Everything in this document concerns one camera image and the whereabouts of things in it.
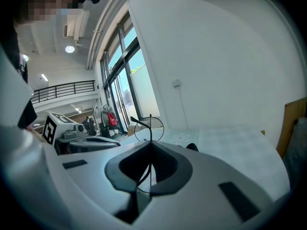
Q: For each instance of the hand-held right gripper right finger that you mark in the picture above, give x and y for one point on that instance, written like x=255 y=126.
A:
x=211 y=176

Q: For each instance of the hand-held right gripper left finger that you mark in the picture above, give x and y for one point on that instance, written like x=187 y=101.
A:
x=96 y=174

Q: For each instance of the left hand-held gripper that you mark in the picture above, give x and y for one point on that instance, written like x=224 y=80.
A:
x=50 y=130

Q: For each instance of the person's left forearm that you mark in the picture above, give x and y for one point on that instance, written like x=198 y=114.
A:
x=38 y=135

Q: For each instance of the black office chair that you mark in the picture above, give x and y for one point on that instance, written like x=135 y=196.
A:
x=91 y=127

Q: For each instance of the red bag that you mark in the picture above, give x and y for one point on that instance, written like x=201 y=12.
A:
x=112 y=119

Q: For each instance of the light blue floral tablecloth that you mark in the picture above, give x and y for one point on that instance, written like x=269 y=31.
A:
x=227 y=147

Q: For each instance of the large brown cardboard box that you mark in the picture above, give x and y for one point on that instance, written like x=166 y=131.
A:
x=134 y=129

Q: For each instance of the black balcony railing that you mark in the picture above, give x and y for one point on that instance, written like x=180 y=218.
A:
x=62 y=90

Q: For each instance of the black framed glass door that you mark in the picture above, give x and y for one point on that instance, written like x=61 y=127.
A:
x=129 y=80

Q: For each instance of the plastic-wrapped furniture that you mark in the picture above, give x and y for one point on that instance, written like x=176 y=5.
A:
x=298 y=152

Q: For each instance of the round ceiling lamp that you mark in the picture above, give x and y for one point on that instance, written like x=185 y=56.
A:
x=69 y=49

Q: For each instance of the wooden board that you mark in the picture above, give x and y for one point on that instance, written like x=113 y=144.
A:
x=292 y=123

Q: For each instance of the person's head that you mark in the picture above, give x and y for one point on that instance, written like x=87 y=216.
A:
x=48 y=1

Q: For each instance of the grey wall box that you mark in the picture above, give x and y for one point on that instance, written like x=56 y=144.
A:
x=176 y=83

